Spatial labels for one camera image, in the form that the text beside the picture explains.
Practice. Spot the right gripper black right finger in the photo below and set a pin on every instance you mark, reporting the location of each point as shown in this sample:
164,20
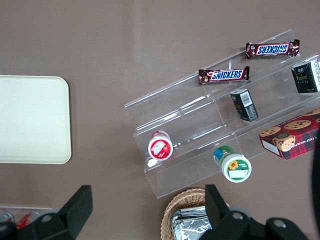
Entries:
215,205

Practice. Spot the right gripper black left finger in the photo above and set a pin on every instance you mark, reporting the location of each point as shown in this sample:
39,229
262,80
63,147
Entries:
75,210

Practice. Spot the foil wrapped sandwich pack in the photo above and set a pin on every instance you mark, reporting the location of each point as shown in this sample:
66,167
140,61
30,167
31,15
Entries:
192,225
174,223

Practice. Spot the light wicker basket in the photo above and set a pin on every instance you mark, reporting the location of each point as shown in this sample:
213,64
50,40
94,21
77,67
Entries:
185,197

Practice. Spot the cream rectangular serving tray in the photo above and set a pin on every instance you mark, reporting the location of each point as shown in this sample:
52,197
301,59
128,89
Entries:
32,120

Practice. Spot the green lid sunflower cup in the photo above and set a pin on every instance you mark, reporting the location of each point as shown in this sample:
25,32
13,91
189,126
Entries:
235,168

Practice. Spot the clear acrylic bottle rack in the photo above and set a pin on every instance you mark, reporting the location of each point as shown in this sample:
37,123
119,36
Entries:
25,208

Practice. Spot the red lid yogurt cup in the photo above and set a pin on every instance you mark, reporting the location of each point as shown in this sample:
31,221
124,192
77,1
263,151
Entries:
160,148

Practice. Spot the clear acrylic stepped display stand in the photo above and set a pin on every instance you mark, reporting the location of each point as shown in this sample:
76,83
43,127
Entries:
190,117

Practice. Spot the small black carton box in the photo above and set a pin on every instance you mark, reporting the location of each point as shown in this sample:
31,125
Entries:
306,77
245,107

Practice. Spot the red tartan cookie box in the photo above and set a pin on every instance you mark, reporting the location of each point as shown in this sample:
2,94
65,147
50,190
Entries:
292,137

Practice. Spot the Snickers chocolate bar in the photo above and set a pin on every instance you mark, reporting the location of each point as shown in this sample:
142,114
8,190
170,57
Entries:
225,75
272,49

